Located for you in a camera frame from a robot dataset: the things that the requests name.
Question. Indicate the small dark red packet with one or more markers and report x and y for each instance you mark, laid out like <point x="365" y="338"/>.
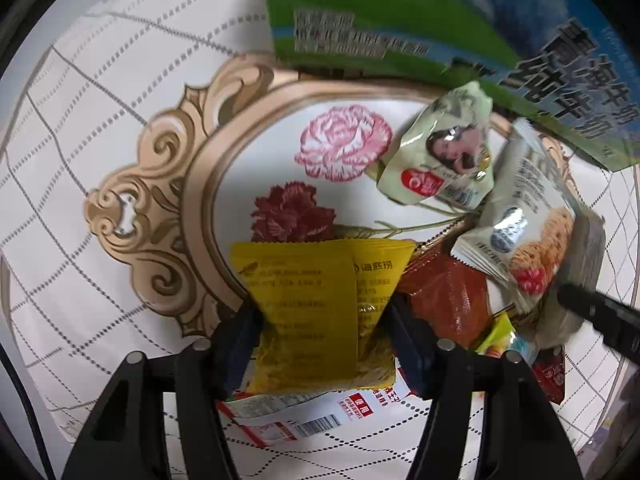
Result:
<point x="549" y="370"/>

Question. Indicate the red sauce packet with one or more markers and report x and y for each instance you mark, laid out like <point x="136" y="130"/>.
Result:
<point x="450" y="296"/>

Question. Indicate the yellow seasoning packet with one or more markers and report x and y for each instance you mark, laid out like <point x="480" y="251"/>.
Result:
<point x="322" y="303"/>

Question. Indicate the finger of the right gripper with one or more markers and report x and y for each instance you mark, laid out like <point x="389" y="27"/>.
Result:
<point x="617" y="323"/>

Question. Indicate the pale green snack packet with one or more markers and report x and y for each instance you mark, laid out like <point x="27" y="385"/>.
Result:
<point x="445" y="153"/>

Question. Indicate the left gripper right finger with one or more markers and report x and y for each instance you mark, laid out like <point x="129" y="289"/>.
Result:
<point x="522" y="437"/>

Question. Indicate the white red barcode packet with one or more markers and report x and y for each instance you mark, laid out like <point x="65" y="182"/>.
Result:
<point x="270" y="420"/>

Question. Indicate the milk carton cardboard box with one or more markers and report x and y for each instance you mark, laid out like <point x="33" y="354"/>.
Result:
<point x="559" y="63"/>

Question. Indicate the floral quilted bed cover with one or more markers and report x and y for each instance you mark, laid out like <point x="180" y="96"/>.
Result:
<point x="154" y="136"/>

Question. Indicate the colourful candy packet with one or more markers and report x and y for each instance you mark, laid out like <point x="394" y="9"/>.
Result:
<point x="503" y="337"/>

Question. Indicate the white cookie snack packet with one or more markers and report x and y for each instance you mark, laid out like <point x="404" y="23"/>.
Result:
<point x="526" y="224"/>

